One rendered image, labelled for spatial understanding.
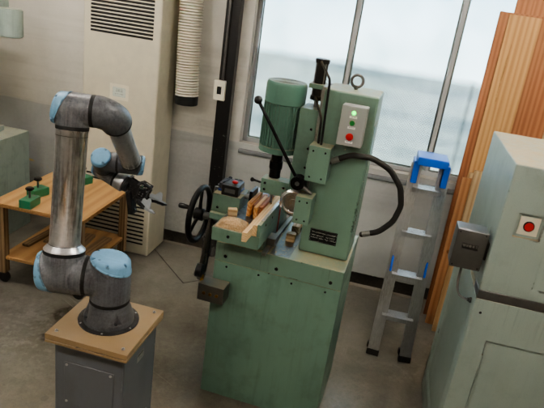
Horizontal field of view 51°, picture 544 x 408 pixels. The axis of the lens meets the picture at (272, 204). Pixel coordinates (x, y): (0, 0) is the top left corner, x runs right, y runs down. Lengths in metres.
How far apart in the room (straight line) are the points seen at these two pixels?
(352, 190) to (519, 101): 1.50
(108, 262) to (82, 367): 0.42
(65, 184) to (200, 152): 1.99
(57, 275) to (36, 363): 0.98
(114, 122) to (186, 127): 1.94
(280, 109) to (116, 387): 1.27
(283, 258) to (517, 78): 1.83
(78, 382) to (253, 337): 0.79
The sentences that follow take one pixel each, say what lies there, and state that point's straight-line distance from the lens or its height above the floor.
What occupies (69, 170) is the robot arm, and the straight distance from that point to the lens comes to 2.12.
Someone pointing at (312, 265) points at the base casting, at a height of 0.80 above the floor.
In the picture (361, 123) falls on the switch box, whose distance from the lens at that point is 2.25.
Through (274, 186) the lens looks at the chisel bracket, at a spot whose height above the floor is 1.04.
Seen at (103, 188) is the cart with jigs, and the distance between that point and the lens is 3.80.
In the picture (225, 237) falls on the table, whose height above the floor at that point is 0.86.
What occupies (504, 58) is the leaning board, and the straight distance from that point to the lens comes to 3.56.
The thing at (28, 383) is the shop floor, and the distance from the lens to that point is 3.00.
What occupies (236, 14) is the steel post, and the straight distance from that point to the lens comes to 3.71.
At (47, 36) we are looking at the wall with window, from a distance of 4.40.
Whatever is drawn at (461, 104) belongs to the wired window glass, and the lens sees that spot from 3.77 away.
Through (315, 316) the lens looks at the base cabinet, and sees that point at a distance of 2.52.
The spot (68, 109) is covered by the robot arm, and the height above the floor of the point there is 1.38.
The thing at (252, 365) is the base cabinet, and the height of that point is 0.22.
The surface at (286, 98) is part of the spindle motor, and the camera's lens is 2.38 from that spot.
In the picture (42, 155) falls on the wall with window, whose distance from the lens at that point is 4.60.
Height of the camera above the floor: 1.86
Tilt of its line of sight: 21 degrees down
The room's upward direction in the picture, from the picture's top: 8 degrees clockwise
